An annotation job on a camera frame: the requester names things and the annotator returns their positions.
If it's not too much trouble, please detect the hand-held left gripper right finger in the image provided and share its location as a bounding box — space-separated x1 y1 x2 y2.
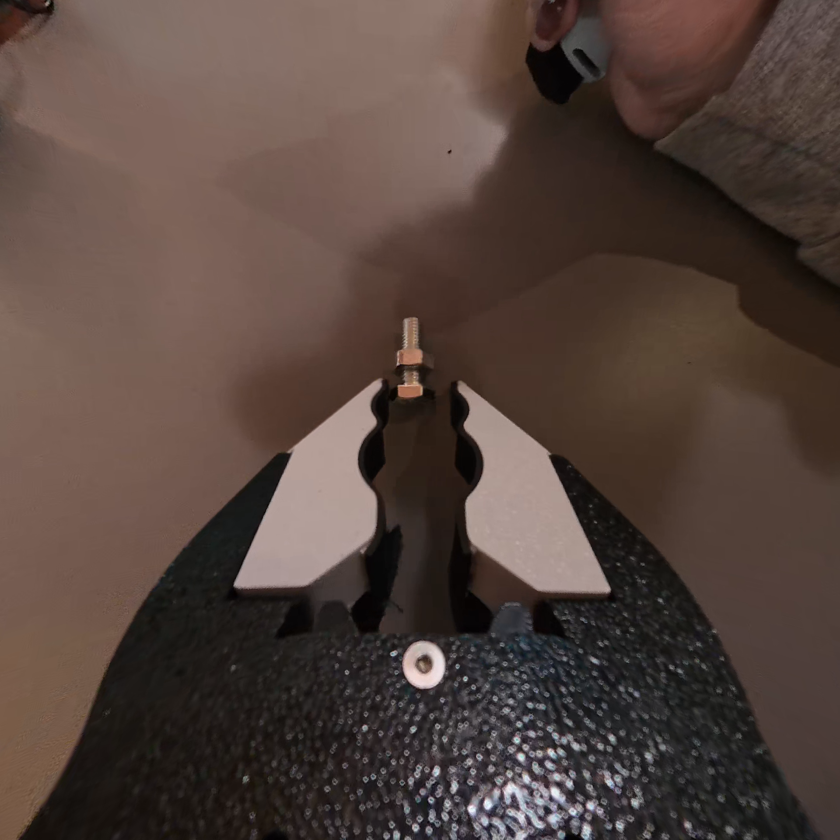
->
450 379 613 611

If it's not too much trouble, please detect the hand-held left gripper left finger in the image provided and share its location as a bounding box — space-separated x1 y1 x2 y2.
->
231 377 391 605

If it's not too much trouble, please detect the silver hex bolt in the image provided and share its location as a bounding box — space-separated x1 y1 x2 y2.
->
395 317 436 401

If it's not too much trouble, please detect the person's right hand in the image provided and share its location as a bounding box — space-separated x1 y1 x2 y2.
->
532 0 777 140

